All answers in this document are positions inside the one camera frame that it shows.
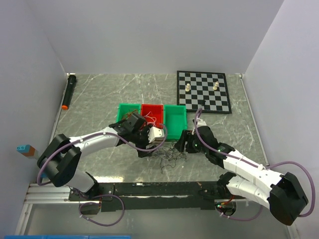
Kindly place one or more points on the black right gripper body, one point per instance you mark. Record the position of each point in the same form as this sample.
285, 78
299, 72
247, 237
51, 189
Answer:
193, 145

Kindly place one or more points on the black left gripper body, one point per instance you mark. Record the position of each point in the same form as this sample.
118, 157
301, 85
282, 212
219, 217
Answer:
140, 138

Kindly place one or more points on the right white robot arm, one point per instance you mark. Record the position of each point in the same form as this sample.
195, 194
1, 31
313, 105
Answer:
281, 193

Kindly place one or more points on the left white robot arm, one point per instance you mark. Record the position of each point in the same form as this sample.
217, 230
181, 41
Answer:
59, 162

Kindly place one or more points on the red plastic bin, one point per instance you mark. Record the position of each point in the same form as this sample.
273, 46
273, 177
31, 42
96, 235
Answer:
153, 114

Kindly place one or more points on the left green plastic bin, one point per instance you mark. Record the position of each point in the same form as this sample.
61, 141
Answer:
125, 109

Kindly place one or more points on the green plastic bin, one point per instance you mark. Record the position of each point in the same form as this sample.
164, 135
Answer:
125, 109
175, 121

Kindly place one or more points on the right green plastic bin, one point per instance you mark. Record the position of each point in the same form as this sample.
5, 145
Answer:
175, 121

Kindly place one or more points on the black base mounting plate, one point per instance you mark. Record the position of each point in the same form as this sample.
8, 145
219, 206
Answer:
159, 195

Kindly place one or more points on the left cream chess piece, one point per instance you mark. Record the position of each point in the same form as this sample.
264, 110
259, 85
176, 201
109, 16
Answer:
187, 87

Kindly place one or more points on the cream chess piece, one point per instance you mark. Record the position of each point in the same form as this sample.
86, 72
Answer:
187, 87
216, 86

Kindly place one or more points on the black and white chessboard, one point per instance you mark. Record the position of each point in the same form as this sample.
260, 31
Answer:
201, 88

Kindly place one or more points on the right cream chess piece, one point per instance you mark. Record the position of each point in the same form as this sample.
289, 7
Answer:
216, 86

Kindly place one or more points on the black marker orange cap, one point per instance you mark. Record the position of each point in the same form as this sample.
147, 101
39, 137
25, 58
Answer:
71, 84

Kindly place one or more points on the blue and orange toy block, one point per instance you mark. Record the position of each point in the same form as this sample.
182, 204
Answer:
26, 150

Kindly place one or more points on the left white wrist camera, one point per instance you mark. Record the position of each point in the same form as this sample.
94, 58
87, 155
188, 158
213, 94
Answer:
156, 135

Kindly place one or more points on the aluminium frame rail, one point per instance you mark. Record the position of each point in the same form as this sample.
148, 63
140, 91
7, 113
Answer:
46, 211

